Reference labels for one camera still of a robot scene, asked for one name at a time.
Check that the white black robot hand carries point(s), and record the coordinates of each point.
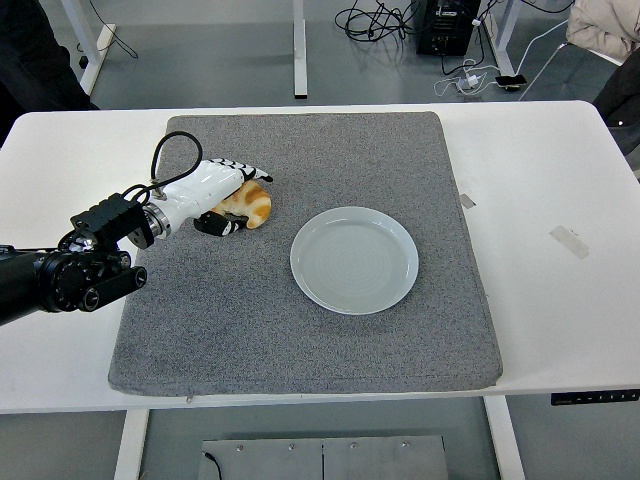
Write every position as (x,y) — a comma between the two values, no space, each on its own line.
(205,187)

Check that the orange white croissant bread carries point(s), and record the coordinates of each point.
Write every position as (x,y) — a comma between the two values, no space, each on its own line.
(257,205)

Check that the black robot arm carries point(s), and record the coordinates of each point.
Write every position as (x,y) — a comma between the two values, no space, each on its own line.
(75,280)

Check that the round grey plate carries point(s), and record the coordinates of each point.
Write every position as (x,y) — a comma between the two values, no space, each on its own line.
(350,265)

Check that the grey metal plate with screws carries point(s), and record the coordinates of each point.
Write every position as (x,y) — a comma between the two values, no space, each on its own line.
(350,460)

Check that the grey fabric mat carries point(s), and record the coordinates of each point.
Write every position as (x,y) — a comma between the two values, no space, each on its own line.
(225,325)

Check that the white desk leg with foot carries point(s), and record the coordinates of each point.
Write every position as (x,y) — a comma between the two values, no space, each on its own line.
(85,30)
(299,50)
(502,40)

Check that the small black plug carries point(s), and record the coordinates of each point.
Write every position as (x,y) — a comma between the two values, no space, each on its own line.
(83,62)

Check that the person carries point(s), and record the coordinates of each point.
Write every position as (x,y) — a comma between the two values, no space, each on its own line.
(30,55)

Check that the white table leg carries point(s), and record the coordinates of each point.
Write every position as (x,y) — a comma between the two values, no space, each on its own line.
(504,440)
(131,445)

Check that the black computer tower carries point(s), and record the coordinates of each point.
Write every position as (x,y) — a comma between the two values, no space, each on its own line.
(450,25)

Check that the black smartphone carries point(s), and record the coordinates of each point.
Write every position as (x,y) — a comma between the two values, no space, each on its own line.
(510,81)

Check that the large translucent tape piece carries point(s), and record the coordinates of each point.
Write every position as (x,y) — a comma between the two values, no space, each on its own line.
(569,241)

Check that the black garment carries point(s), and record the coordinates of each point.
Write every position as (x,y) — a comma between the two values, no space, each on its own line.
(622,100)

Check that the beige padded jacket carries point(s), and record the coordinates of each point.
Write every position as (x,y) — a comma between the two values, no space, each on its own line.
(600,25)

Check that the black table control panel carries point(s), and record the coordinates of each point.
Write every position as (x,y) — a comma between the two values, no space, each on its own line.
(595,398)

